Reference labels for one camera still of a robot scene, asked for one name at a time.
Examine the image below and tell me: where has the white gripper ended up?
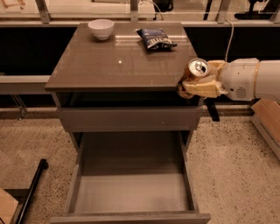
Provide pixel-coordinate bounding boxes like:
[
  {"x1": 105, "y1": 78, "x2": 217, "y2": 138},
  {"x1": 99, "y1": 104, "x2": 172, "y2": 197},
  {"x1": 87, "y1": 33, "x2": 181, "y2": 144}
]
[{"x1": 177, "y1": 58, "x2": 260, "y2": 102}]

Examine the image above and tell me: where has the orange soda can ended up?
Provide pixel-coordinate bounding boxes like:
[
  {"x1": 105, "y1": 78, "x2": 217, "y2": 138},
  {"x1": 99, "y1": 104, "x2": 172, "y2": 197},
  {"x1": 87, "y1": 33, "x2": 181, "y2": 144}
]
[{"x1": 185, "y1": 58, "x2": 210, "y2": 81}]

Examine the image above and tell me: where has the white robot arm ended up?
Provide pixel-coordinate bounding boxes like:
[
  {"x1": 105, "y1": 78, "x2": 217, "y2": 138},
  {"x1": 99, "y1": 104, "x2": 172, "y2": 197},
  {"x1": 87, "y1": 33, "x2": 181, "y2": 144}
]
[{"x1": 177, "y1": 58, "x2": 280, "y2": 102}]

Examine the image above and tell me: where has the closed grey top drawer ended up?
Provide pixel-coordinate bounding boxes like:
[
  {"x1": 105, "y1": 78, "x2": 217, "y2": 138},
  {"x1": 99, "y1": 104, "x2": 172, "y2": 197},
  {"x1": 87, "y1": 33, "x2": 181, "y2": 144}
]
[{"x1": 57, "y1": 107, "x2": 202, "y2": 132}]

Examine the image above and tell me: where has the grey drawer cabinet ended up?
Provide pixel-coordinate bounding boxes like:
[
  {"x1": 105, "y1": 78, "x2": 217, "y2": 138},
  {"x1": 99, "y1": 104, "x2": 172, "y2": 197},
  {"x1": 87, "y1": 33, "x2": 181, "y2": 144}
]
[{"x1": 45, "y1": 23, "x2": 203, "y2": 147}]

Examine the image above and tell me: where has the open grey middle drawer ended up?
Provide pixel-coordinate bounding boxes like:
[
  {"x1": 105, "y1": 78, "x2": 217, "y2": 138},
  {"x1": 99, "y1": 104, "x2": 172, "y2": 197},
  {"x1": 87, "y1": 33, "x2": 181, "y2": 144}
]
[{"x1": 51, "y1": 131, "x2": 211, "y2": 224}]

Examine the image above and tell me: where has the cardboard box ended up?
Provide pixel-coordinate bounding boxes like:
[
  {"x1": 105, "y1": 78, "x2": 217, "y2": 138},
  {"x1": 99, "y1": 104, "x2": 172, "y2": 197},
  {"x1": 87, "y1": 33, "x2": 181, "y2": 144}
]
[{"x1": 252, "y1": 99, "x2": 280, "y2": 160}]

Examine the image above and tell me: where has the blue chip bag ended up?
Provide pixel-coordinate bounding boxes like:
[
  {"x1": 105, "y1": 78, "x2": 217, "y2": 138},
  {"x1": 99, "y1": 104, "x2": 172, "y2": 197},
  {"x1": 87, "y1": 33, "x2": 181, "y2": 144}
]
[{"x1": 136, "y1": 28, "x2": 178, "y2": 50}]

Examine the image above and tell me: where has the white ceramic bowl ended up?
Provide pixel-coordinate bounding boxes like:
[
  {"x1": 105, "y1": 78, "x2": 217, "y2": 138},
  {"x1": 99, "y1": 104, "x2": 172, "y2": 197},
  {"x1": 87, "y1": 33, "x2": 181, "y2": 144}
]
[{"x1": 87, "y1": 19, "x2": 115, "y2": 40}]

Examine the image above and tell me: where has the black metal bar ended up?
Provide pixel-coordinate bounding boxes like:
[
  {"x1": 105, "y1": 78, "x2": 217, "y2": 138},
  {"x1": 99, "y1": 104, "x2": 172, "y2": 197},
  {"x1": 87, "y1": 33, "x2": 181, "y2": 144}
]
[{"x1": 15, "y1": 158, "x2": 48, "y2": 224}]

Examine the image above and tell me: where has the wooden board corner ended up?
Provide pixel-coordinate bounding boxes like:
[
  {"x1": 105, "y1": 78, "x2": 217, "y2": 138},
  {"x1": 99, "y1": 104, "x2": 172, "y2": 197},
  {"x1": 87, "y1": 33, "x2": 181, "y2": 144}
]
[{"x1": 0, "y1": 188, "x2": 18, "y2": 224}]

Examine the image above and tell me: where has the black table leg bracket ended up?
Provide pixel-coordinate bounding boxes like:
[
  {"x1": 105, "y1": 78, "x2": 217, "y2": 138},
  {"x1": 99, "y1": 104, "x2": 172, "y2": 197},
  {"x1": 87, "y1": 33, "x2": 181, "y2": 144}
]
[{"x1": 205, "y1": 98, "x2": 220, "y2": 122}]

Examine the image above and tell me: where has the white power cable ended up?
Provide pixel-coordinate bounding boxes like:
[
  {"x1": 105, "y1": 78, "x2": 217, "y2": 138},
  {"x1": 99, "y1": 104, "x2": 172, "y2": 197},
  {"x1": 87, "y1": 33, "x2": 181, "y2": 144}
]
[{"x1": 224, "y1": 20, "x2": 235, "y2": 63}]

